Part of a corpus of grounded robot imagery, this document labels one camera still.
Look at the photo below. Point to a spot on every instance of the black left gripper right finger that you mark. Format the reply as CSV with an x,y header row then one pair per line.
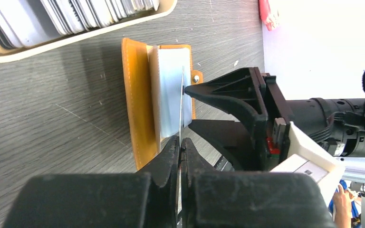
x,y
247,199

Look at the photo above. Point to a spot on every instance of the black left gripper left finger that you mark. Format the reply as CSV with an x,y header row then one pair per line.
x,y
147,198

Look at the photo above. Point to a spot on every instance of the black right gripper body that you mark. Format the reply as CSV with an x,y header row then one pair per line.
x,y
278,124

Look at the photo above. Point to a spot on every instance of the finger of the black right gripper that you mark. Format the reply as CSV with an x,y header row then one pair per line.
x,y
239,93
231,139

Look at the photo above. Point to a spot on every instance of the dark credit card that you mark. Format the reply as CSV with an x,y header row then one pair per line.
x,y
181,118

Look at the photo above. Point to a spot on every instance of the orange leather card holder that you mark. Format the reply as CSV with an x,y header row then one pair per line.
x,y
143,119

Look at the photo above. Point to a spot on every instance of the beige oval card tray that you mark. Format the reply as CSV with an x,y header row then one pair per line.
x,y
165,8

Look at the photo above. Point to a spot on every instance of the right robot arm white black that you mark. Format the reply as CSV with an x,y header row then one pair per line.
x,y
336,125

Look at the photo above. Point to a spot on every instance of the stack of credit cards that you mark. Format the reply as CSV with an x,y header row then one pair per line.
x,y
28,23

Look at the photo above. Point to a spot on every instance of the pink crumpled cloth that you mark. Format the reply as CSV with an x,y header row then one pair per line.
x,y
269,13

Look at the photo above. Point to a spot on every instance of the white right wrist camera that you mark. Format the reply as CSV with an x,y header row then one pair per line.
x,y
307,157

